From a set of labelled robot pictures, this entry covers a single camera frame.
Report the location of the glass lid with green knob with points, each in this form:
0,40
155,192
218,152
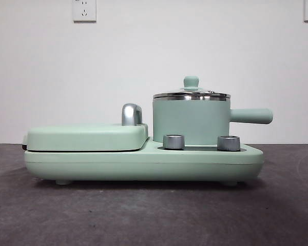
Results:
192,82

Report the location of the silver control knob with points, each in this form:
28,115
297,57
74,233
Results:
228,143
173,142

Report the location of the mint green griddle cover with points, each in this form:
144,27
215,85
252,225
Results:
84,137

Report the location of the mint green breakfast machine base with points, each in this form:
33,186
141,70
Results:
143,164

